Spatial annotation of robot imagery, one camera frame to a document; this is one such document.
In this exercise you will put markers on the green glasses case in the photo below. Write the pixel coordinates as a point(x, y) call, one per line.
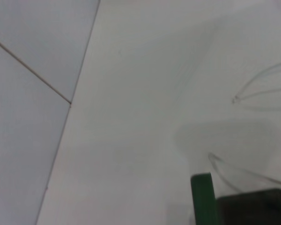
point(203, 199)

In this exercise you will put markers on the clear white glasses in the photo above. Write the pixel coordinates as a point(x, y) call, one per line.
point(255, 82)

